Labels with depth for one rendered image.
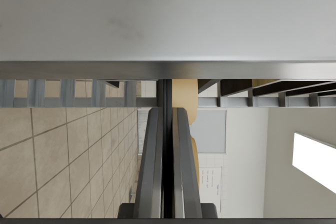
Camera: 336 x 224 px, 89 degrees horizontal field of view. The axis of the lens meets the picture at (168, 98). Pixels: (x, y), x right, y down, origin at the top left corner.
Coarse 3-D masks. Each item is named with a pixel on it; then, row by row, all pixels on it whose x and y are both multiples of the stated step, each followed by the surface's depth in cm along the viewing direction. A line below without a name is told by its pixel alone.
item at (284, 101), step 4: (280, 92) 50; (284, 92) 48; (280, 96) 50; (284, 96) 48; (288, 96) 50; (280, 100) 50; (284, 100) 48; (288, 100) 50; (280, 104) 50; (284, 104) 48; (288, 104) 50
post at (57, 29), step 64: (0, 0) 6; (64, 0) 6; (128, 0) 6; (192, 0) 6; (256, 0) 6; (320, 0) 6; (0, 64) 6; (64, 64) 6; (128, 64) 6; (192, 64) 6; (256, 64) 6; (320, 64) 6
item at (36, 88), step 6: (30, 84) 49; (36, 84) 51; (42, 84) 51; (30, 90) 49; (36, 90) 51; (42, 90) 51; (30, 96) 49; (36, 96) 50; (42, 96) 50; (30, 102) 49; (36, 102) 50; (42, 102) 50
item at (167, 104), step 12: (168, 84) 10; (168, 96) 9; (168, 108) 9; (168, 120) 9; (168, 132) 9; (168, 144) 9; (168, 156) 9; (168, 168) 9; (168, 180) 9; (168, 192) 9; (168, 204) 9; (168, 216) 9
